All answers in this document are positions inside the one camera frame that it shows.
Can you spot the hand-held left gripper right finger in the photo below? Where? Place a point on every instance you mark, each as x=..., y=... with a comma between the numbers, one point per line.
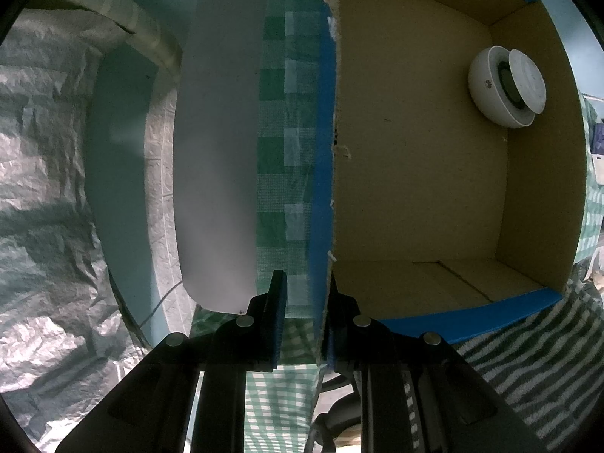
x=332, y=344

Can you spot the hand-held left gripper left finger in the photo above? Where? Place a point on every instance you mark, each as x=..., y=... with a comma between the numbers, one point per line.
x=279, y=325

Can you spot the blue cardboard box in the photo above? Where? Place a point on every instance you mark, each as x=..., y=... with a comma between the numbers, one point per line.
x=415, y=174

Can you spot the black curved object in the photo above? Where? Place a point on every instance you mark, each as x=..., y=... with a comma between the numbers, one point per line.
x=330, y=415

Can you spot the green checkered tablecloth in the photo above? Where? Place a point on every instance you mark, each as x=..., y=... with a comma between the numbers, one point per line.
x=283, y=160

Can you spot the white paper sheet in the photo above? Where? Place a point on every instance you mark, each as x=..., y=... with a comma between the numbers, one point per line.
x=217, y=151

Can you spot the green striped towel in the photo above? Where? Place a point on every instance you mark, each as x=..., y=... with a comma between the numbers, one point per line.
x=542, y=368

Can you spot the light blue panel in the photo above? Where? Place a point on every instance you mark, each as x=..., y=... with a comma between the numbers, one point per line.
x=122, y=174

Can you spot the crinkled silver foil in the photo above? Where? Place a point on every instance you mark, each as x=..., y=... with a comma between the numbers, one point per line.
x=42, y=198

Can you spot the white round device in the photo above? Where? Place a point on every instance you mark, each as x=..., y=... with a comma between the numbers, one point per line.
x=488, y=92

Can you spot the small white blue box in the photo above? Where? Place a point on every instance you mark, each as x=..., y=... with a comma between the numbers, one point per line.
x=599, y=146

